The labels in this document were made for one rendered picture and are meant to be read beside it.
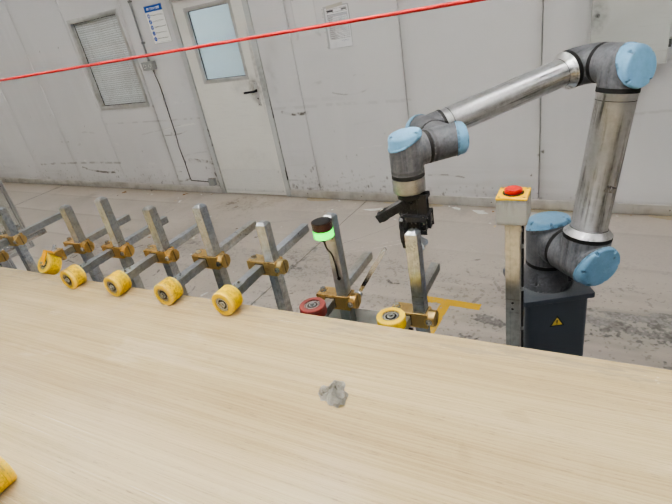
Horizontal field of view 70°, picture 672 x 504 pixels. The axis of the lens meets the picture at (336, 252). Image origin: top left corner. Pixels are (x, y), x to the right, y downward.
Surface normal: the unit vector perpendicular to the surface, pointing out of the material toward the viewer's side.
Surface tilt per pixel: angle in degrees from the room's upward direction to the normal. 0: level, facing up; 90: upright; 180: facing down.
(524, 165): 90
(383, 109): 90
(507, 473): 0
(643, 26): 90
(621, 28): 90
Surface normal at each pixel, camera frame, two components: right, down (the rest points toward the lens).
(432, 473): -0.17, -0.87
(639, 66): 0.29, 0.28
